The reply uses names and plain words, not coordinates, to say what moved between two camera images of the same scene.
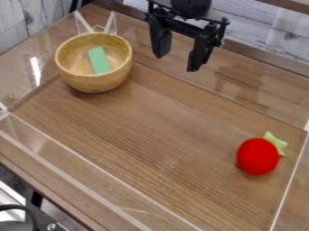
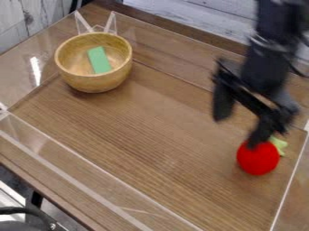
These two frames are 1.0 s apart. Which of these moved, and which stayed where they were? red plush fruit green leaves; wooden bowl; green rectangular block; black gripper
Moved: black gripper
Stayed: green rectangular block; wooden bowl; red plush fruit green leaves
